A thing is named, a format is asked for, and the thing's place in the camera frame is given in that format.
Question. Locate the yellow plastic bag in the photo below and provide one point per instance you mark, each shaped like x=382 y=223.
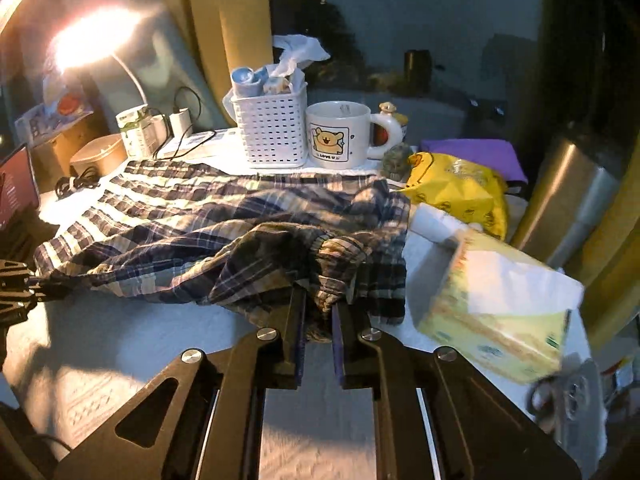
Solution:
x=468 y=191

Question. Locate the stainless steel thermos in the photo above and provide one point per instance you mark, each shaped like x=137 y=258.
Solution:
x=576 y=184

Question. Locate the red screen tablet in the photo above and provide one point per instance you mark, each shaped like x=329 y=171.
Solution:
x=19 y=190

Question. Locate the blue printed carton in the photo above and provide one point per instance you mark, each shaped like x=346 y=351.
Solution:
x=37 y=125

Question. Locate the white perforated plastic basket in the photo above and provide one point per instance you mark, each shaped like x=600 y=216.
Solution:
x=271 y=128

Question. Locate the white small bottle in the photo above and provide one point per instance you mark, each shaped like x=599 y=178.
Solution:
x=436 y=225

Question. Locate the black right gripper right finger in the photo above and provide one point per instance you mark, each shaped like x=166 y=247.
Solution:
x=436 y=416

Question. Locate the yellow curtain left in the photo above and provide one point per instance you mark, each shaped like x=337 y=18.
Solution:
x=222 y=35

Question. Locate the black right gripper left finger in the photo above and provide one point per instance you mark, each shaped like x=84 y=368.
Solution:
x=201 y=416

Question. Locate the plaid checkered pants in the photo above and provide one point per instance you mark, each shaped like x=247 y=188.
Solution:
x=175 y=233

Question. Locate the black scissors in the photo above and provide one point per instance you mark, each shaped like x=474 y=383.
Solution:
x=544 y=406

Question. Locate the white desk lamp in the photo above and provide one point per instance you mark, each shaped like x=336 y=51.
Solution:
x=95 y=36

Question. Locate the white power adapter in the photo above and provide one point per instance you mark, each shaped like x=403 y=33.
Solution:
x=181 y=123

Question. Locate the cardboard box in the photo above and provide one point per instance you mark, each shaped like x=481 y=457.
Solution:
x=51 y=160

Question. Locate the yellow curtain right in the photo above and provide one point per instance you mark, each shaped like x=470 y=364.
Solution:
x=608 y=264

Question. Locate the yellow tissue box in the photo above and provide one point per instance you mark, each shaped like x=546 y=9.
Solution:
x=503 y=309

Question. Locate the smartphone with clear case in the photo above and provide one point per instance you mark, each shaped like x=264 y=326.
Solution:
x=578 y=409

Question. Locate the white green small box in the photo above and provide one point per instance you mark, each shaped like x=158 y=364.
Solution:
x=137 y=130

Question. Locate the purple cloth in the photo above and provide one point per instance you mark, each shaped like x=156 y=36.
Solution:
x=496 y=154

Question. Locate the brown paper food container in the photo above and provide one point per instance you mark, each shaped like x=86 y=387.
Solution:
x=104 y=154

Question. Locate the yellow curtain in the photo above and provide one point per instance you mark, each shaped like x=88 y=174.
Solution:
x=608 y=264
x=222 y=35

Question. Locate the white bear cartoon mug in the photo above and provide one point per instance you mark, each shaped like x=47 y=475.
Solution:
x=339 y=134

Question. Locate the snack bag red white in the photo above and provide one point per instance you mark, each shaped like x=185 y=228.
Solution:
x=64 y=96

